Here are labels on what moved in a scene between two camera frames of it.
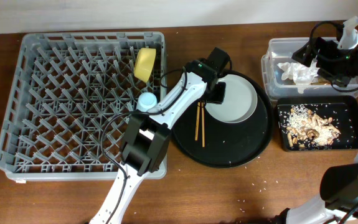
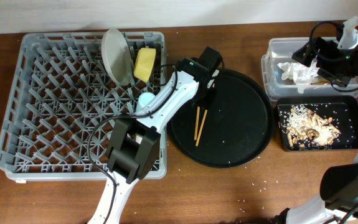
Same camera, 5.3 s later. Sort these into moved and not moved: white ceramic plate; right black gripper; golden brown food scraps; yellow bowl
Moved: white ceramic plate
Not moved: right black gripper; golden brown food scraps; yellow bowl
